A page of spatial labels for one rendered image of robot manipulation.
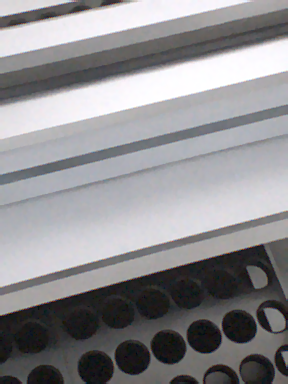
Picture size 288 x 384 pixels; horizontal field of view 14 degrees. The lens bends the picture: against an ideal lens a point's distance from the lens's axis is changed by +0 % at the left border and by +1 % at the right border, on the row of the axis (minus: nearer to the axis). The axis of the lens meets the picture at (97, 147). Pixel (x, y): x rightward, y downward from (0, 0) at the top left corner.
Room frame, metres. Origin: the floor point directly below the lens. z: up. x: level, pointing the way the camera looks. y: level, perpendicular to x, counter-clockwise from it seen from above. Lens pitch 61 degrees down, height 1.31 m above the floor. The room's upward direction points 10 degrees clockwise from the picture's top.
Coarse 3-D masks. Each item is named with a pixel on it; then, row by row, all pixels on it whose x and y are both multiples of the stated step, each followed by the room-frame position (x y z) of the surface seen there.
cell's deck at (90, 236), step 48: (96, 192) 0.18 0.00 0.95; (144, 192) 0.19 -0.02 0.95; (192, 192) 0.19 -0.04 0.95; (240, 192) 0.19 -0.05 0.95; (0, 240) 0.16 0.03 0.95; (48, 240) 0.16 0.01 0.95; (96, 240) 0.16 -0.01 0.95; (144, 240) 0.17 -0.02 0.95; (192, 240) 0.17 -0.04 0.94; (240, 240) 0.18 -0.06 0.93; (0, 288) 0.14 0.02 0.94; (48, 288) 0.15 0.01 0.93
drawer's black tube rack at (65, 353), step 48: (96, 288) 0.17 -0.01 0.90; (144, 288) 0.17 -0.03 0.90; (192, 288) 0.19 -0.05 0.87; (240, 288) 0.18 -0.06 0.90; (0, 336) 0.14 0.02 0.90; (48, 336) 0.14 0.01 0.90; (96, 336) 0.15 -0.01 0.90; (144, 336) 0.15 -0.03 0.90; (192, 336) 0.16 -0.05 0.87; (240, 336) 0.17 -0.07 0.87
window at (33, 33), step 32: (0, 0) 0.19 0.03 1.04; (32, 0) 0.19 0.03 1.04; (64, 0) 0.20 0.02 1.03; (96, 0) 0.20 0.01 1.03; (128, 0) 0.21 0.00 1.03; (160, 0) 0.21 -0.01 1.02; (192, 0) 0.22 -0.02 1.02; (224, 0) 0.22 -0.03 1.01; (256, 0) 0.23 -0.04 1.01; (0, 32) 0.19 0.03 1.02; (32, 32) 0.19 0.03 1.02; (64, 32) 0.20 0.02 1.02; (96, 32) 0.20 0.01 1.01; (128, 32) 0.21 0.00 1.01; (160, 32) 0.21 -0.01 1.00; (192, 32) 0.22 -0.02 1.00; (0, 64) 0.19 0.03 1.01; (32, 64) 0.19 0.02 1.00; (64, 64) 0.20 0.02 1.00
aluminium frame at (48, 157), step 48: (144, 48) 0.21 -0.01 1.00; (192, 48) 0.22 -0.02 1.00; (240, 48) 0.22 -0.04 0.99; (0, 96) 0.19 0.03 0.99; (48, 96) 0.19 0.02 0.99; (96, 96) 0.19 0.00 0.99; (144, 96) 0.20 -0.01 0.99; (192, 96) 0.20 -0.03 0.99; (240, 96) 0.21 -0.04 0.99; (0, 144) 0.17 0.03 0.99; (48, 144) 0.18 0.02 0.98; (96, 144) 0.18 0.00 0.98; (144, 144) 0.19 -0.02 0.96; (192, 144) 0.20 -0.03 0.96; (240, 144) 0.21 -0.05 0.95; (0, 192) 0.17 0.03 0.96; (48, 192) 0.18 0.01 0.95
